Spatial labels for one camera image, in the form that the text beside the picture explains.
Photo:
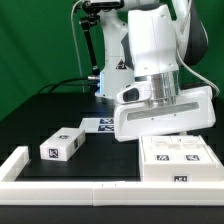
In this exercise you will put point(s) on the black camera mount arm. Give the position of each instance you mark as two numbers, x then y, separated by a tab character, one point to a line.
91	19

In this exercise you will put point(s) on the white U-shaped table frame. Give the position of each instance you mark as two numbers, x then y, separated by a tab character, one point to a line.
13	192

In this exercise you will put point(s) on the white door panel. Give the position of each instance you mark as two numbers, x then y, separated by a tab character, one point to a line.
193	149

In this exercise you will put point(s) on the white marker base plate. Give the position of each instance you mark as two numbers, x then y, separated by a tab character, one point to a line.
97	125

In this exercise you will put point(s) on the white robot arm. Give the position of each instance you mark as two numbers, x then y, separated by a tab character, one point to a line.
144	49

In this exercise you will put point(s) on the white cabinet body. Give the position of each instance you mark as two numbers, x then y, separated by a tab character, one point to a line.
178	171

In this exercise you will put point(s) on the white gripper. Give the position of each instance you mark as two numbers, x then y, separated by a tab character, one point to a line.
192	110

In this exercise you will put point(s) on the white box part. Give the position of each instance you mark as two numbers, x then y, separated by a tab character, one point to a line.
62	144

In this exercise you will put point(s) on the small white door part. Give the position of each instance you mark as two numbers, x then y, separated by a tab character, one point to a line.
156	149

